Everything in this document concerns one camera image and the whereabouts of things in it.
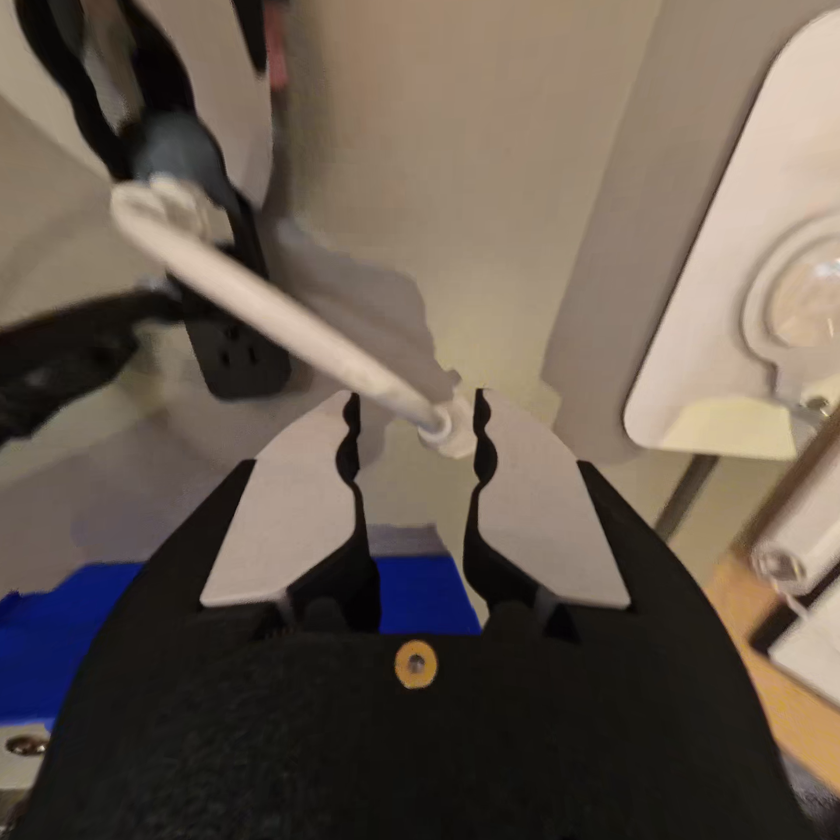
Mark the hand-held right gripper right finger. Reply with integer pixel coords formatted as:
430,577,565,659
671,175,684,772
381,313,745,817
462,387,634,634

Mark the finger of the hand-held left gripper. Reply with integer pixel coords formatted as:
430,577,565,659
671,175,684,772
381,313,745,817
123,0,275,223
0,0,137,181

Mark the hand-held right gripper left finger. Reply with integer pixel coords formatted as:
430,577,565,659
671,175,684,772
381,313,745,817
199,390,383,634

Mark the black power strip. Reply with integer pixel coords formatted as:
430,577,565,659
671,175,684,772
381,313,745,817
131,112,293,401

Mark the white extension cord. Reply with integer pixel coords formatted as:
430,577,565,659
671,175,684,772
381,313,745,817
110,174,476,459

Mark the black extension cord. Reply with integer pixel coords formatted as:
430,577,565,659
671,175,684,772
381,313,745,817
0,289,198,447

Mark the wooden framed instruction board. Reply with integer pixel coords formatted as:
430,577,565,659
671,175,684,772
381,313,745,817
705,551,840,775

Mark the blue plastic bin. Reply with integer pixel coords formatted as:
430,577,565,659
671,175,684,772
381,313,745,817
0,554,483,732

